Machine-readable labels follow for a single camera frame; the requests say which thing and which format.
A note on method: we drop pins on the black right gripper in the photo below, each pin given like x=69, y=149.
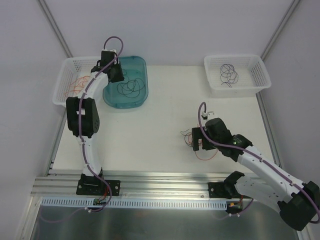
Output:
x=197, y=138

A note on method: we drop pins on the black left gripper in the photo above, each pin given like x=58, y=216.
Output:
x=117, y=74

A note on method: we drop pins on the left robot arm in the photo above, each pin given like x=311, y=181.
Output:
x=84, y=122

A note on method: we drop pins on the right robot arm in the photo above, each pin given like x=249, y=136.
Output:
x=295, y=201

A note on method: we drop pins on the teal transparent plastic tub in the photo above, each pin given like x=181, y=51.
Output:
x=133, y=90

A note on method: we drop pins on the white plastic basket left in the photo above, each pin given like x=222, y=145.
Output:
x=76, y=80

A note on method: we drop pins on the white plastic basket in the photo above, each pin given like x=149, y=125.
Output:
x=236, y=76
x=76, y=80

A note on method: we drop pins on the white plastic basket right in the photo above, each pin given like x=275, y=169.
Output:
x=236, y=76

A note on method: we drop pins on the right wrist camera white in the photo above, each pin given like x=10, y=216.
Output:
x=208, y=115

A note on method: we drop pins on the aluminium frame post left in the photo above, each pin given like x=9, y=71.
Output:
x=54, y=27

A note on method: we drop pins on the aluminium frame post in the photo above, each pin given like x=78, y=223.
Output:
x=54, y=27
x=294, y=5

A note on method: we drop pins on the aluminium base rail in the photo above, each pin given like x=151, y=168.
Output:
x=133, y=184

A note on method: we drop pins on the white slotted cable duct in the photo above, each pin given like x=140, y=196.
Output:
x=132, y=203

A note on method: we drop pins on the aluminium frame post right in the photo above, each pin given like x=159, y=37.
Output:
x=294, y=5

